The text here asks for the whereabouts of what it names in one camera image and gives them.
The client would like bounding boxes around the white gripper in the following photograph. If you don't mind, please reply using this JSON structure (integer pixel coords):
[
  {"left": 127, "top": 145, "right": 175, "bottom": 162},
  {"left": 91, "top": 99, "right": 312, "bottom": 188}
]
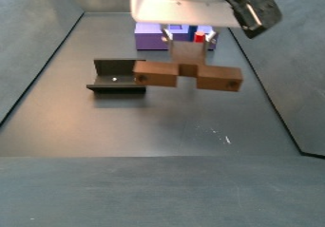
[{"left": 131, "top": 0, "right": 238, "bottom": 50}]

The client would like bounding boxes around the brown T-shaped block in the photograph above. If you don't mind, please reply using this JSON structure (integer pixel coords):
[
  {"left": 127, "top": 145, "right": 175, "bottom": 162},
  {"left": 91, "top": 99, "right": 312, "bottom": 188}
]
[{"left": 134, "top": 41, "right": 242, "bottom": 91}]

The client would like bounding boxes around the red peg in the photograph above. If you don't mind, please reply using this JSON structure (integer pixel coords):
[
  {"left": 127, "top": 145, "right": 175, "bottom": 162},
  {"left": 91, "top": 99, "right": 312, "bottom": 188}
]
[{"left": 193, "top": 31, "right": 206, "bottom": 43}]

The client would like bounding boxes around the blue peg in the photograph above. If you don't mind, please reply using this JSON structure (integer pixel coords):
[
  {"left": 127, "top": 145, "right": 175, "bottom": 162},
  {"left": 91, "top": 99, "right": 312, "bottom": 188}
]
[{"left": 187, "top": 26, "right": 198, "bottom": 42}]

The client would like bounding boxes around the purple square base block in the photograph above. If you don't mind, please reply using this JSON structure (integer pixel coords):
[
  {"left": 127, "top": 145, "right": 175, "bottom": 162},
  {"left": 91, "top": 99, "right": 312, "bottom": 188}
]
[{"left": 135, "top": 23, "right": 218, "bottom": 50}]

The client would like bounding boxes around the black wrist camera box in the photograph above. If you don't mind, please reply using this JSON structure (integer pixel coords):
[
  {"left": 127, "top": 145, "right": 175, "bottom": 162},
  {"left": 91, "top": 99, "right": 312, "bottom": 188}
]
[{"left": 223, "top": 0, "right": 282, "bottom": 39}]

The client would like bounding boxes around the black angle bracket fixture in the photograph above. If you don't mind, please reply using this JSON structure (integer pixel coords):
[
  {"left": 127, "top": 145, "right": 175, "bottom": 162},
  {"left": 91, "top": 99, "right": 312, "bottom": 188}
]
[{"left": 87, "top": 59, "right": 146, "bottom": 94}]

